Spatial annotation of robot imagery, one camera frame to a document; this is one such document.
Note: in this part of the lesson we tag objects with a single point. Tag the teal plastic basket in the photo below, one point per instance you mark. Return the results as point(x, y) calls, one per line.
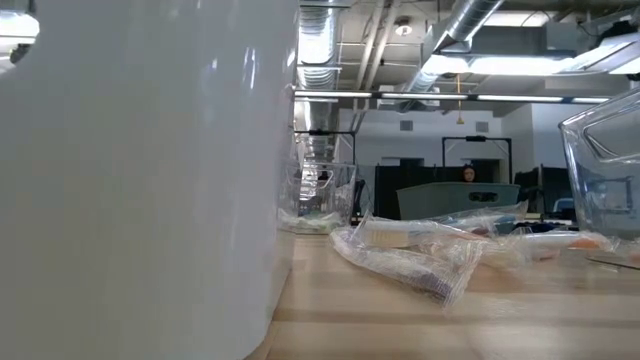
point(450, 200)

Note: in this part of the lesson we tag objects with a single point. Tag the dark background equipment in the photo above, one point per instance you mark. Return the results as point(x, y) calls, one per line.
point(550, 185)

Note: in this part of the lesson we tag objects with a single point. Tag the gray wall vent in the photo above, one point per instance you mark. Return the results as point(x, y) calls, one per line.
point(406, 125)
point(482, 125)

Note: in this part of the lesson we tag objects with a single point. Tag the ribbed silver air duct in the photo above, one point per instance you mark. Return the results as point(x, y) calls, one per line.
point(315, 40)

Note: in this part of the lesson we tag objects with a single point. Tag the large clear plastic bin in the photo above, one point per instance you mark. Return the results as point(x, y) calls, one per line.
point(580, 200)

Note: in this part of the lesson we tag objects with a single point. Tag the white plastic bin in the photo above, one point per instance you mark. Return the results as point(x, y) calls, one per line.
point(125, 200)

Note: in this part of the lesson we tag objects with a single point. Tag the yellow hanging pendant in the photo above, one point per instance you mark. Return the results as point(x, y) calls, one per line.
point(459, 121)

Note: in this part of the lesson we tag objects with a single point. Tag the bright ceiling light panel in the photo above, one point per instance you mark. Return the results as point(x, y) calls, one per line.
point(500, 65)
point(515, 19)

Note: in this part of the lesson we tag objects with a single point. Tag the person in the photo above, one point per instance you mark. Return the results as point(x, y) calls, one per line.
point(468, 174)

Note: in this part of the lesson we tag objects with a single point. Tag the small clear plastic bin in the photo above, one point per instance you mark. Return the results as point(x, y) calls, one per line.
point(340, 190)

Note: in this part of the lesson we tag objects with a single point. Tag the round ceiling lamp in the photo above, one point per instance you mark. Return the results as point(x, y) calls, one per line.
point(403, 29)

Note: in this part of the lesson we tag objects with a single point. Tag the long ceiling light bar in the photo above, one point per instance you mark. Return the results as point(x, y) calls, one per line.
point(425, 96)

